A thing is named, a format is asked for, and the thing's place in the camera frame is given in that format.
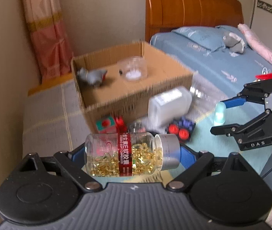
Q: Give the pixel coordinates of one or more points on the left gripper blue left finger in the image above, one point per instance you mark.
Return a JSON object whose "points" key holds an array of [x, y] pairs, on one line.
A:
{"points": [[78, 155]]}

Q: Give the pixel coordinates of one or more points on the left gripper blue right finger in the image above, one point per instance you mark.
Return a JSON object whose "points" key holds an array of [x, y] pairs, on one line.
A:
{"points": [[188, 156]]}

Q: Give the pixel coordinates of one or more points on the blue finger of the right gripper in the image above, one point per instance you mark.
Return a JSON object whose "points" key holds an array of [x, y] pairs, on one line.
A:
{"points": [[231, 130], [234, 102]]}

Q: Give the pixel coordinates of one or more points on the clear capsule bottle silver cap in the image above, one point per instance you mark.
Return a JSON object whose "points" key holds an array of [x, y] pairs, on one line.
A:
{"points": [[130, 154]]}

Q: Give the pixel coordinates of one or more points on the grey mouse figurine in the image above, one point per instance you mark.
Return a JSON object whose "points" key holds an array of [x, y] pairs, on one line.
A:
{"points": [[93, 78]]}

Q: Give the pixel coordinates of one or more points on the clear round plastic jar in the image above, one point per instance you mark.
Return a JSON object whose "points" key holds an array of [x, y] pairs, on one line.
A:
{"points": [[133, 68]]}

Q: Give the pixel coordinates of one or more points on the blue floral bedsheet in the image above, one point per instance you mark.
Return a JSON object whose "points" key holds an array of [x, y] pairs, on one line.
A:
{"points": [[227, 70]]}

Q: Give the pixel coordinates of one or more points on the clear tall plastic jar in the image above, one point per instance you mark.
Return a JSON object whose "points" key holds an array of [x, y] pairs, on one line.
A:
{"points": [[205, 94]]}

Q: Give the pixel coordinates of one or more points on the checked blanket happy every day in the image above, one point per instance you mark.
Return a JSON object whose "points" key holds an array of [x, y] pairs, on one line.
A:
{"points": [[54, 122]]}

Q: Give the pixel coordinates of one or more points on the white translucent plastic container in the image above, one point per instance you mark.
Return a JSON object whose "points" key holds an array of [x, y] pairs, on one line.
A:
{"points": [[168, 105]]}

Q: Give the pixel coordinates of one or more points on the grey plush toy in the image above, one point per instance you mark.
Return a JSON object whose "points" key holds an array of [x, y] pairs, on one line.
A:
{"points": [[234, 42]]}

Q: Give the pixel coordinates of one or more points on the pink rolled blanket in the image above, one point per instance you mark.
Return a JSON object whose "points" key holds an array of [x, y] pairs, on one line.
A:
{"points": [[255, 43]]}

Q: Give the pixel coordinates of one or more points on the blue floral pillow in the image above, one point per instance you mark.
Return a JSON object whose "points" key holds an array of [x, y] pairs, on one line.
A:
{"points": [[207, 37]]}

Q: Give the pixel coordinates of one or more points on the brown cardboard box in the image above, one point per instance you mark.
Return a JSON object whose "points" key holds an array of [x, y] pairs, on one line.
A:
{"points": [[119, 97]]}

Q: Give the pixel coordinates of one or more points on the pink curtain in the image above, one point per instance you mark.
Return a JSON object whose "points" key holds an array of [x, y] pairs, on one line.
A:
{"points": [[49, 38]]}

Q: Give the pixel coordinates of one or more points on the wooden headboard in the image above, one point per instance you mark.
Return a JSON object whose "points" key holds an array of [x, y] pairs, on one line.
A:
{"points": [[166, 15]]}

